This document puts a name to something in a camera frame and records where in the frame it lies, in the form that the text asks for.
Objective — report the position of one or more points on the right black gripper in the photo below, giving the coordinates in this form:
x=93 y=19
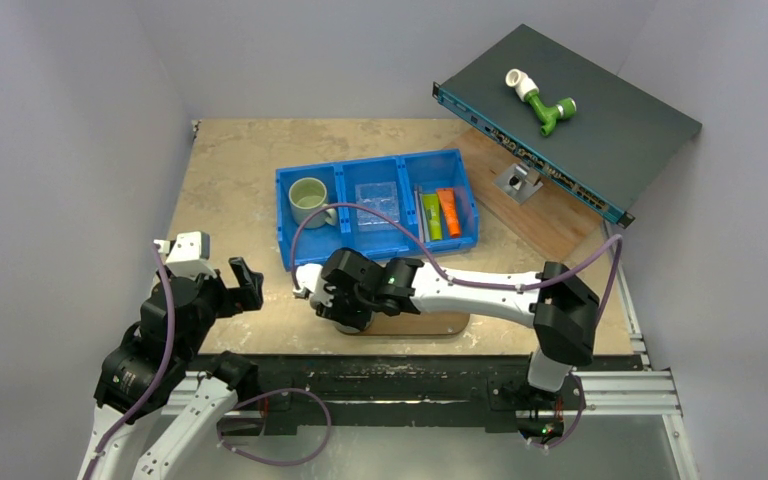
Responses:
x=330 y=303

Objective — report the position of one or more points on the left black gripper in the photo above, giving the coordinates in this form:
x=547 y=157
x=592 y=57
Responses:
x=246 y=297

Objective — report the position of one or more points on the brown oval wooden tray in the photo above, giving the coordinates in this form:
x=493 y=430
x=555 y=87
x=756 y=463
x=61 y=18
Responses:
x=409 y=325

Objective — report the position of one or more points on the clear acrylic holder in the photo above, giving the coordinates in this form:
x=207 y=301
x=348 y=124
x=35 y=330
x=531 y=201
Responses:
x=381 y=197

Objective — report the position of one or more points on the blue plastic bin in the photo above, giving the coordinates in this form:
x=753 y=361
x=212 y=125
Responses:
x=429 y=170

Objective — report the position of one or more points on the pale green ceramic mug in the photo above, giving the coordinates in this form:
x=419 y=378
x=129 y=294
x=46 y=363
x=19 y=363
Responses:
x=307 y=195

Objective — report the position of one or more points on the green toothpaste tube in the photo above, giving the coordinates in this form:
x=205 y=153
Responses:
x=431 y=209

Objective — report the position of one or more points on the orange toothpaste tube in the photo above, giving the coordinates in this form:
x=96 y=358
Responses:
x=447 y=200

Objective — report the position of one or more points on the grey ceramic mug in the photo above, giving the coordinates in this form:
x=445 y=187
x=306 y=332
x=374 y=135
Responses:
x=354 y=327

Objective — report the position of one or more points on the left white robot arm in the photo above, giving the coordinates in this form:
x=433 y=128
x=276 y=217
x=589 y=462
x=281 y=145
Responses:
x=138 y=377

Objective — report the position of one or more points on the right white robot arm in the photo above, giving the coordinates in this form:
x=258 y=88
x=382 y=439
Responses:
x=554 y=302

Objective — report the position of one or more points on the plywood board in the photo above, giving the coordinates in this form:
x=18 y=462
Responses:
x=551 y=220

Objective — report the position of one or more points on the green white pipe fitting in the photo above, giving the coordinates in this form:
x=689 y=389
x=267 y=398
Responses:
x=549 y=115

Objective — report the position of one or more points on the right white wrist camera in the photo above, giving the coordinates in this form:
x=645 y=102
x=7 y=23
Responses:
x=309 y=284

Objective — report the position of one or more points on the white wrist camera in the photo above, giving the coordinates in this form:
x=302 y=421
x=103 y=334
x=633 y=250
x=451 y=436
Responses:
x=189 y=255
x=309 y=284

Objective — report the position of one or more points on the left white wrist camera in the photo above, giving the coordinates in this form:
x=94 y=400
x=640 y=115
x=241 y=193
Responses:
x=189 y=255

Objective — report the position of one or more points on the black aluminium base frame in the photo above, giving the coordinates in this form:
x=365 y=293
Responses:
x=483 y=391

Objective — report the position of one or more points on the small metal bracket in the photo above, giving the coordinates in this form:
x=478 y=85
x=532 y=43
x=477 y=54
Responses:
x=519 y=182

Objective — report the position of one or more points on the dark network switch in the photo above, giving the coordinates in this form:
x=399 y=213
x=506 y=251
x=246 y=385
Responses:
x=619 y=141

